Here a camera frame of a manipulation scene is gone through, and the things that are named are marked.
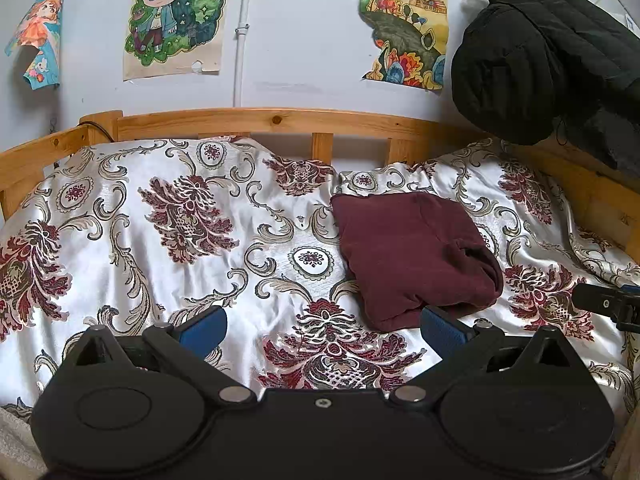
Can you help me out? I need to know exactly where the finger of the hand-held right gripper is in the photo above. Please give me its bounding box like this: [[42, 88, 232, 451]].
[[572, 282, 640, 333]]

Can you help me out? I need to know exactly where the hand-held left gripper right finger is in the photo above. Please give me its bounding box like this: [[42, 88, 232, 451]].
[[387, 305, 582, 406]]

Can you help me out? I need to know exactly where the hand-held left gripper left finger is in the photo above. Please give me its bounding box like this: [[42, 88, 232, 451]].
[[64, 305, 256, 406]]

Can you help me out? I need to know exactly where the maroon sweater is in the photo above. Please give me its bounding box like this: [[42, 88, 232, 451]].
[[330, 191, 503, 333]]

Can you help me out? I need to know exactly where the floral satin bedspread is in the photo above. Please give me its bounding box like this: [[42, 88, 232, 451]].
[[0, 137, 640, 413]]

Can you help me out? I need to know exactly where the beige fleece blanket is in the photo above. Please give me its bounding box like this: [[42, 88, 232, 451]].
[[0, 405, 47, 480]]

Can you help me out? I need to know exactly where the black quilted jacket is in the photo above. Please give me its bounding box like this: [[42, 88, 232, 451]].
[[451, 0, 640, 171]]

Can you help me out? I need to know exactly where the wooden bed frame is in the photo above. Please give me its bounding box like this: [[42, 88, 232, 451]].
[[0, 107, 640, 480]]

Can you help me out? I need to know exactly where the black cable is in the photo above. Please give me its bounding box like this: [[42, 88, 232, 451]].
[[80, 120, 114, 144]]

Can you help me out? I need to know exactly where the white wall pipe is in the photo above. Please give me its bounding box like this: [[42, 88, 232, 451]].
[[234, 0, 254, 109]]

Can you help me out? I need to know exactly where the landscape wall poster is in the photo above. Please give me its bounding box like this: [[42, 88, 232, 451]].
[[360, 0, 449, 92]]

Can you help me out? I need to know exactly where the cartoon figure wall poster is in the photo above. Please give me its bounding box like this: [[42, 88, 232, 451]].
[[123, 0, 235, 81]]

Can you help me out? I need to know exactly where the curled anime wall poster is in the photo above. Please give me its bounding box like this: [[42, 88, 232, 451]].
[[5, 0, 66, 92]]

